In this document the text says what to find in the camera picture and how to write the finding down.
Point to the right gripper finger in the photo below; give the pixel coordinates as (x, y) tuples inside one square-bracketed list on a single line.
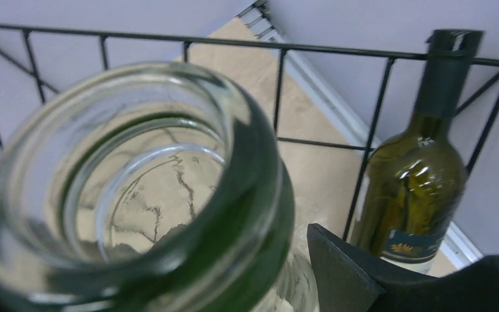
[(349, 279)]

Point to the dark green bottle front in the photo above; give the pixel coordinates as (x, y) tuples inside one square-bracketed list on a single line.
[(414, 181)]

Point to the clear glass bottle short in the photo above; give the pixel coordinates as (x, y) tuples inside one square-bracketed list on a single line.
[(149, 187)]

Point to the black wire wine rack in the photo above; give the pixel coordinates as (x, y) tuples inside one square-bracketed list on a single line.
[(365, 139)]

